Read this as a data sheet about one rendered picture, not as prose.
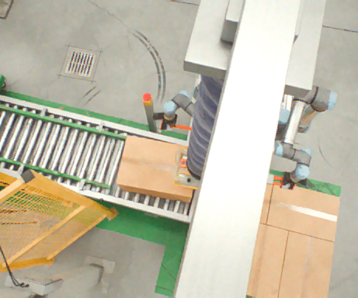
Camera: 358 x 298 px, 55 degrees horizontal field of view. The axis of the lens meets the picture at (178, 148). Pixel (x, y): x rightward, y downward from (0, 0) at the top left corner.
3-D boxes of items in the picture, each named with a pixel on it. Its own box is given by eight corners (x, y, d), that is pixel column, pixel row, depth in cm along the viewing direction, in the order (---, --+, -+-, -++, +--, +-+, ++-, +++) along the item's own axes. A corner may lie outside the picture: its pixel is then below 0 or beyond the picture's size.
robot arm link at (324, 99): (287, 116, 261) (318, 81, 209) (307, 123, 260) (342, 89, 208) (284, 130, 257) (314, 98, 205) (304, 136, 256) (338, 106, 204)
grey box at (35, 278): (29, 278, 197) (4, 285, 168) (32, 268, 198) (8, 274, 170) (61, 287, 196) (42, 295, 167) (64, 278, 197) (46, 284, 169)
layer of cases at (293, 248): (182, 272, 324) (182, 277, 286) (205, 172, 350) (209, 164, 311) (307, 306, 318) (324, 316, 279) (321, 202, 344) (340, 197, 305)
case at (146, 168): (123, 190, 303) (116, 183, 265) (133, 147, 314) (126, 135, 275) (189, 202, 301) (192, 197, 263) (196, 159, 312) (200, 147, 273)
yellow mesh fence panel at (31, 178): (46, 268, 337) (-145, 310, 134) (41, 260, 339) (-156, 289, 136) (119, 213, 352) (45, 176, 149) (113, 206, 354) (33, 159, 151)
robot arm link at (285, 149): (300, 77, 208) (276, 154, 205) (318, 83, 207) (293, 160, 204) (294, 83, 220) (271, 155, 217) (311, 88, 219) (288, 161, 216)
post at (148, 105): (150, 136, 374) (142, 101, 277) (151, 131, 376) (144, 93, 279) (156, 138, 374) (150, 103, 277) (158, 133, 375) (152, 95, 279)
